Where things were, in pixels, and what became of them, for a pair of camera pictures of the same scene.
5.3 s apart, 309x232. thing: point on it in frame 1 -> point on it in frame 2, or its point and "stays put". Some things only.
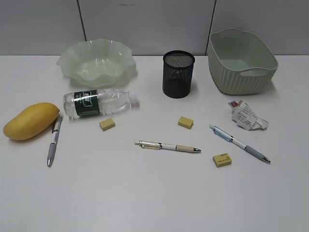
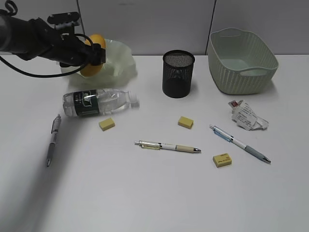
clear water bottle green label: x=97 y=102 stays put
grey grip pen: x=55 y=128 stays put
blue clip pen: x=230 y=138 stays put
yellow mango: x=31 y=121 -> x=89 y=70
